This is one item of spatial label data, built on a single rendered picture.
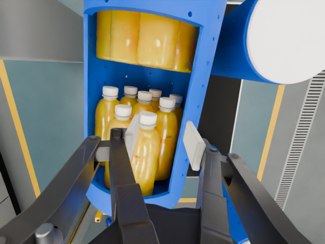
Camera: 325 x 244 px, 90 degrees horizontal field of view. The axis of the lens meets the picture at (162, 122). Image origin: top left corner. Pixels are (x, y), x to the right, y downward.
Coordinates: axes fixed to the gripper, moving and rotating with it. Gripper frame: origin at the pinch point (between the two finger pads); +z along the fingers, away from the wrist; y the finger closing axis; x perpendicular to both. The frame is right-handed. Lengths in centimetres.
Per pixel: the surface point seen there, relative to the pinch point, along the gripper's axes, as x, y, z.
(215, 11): 17.7, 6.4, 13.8
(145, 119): -2.9, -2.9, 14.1
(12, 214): -165, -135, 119
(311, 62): 15, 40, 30
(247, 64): 12.2, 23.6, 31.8
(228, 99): -10, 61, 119
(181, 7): 16.2, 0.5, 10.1
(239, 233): -57, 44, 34
